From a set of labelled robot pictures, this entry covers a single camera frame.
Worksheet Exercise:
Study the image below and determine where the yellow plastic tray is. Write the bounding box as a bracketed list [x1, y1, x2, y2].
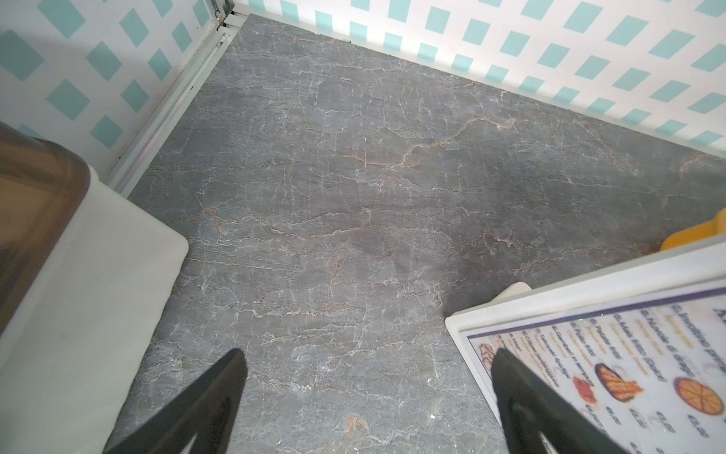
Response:
[660, 209, 726, 252]

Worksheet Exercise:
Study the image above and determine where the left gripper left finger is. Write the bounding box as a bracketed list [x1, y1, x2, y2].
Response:
[111, 348, 248, 453]

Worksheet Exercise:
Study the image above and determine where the yellow-header old menu sheet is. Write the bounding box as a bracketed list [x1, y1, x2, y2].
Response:
[462, 280, 725, 453]

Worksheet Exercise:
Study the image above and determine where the white acrylic menu holder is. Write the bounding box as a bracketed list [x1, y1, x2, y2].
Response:
[445, 236, 725, 429]

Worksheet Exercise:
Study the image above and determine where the brown toolbox with white handle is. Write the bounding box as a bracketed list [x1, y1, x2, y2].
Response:
[1, 126, 189, 453]

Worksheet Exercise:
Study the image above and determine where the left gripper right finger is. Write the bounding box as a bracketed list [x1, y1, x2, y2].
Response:
[492, 349, 624, 453]

